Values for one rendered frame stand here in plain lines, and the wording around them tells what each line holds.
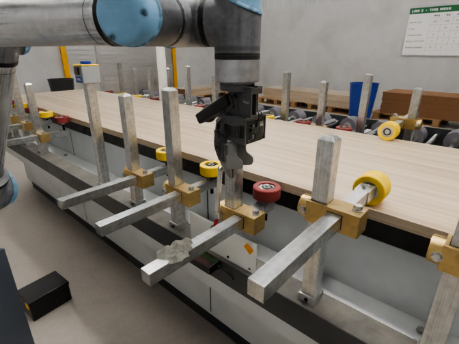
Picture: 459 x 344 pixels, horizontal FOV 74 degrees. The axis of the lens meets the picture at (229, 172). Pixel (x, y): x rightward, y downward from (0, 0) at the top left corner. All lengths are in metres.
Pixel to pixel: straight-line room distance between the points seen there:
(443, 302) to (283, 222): 0.52
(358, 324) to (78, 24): 0.81
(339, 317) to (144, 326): 1.14
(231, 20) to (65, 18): 0.28
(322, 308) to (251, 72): 0.56
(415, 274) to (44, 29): 0.97
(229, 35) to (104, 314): 1.57
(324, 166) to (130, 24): 0.43
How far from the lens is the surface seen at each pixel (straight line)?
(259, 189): 0.86
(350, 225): 0.66
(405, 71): 8.08
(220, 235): 0.76
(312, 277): 0.78
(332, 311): 0.82
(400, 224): 0.84
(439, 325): 0.72
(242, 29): 0.61
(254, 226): 0.80
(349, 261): 0.98
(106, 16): 0.56
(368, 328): 0.81
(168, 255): 0.68
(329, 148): 0.63
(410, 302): 0.99
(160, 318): 1.77
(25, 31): 0.72
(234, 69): 0.61
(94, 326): 1.83
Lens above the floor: 1.27
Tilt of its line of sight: 21 degrees down
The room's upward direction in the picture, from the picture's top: straight up
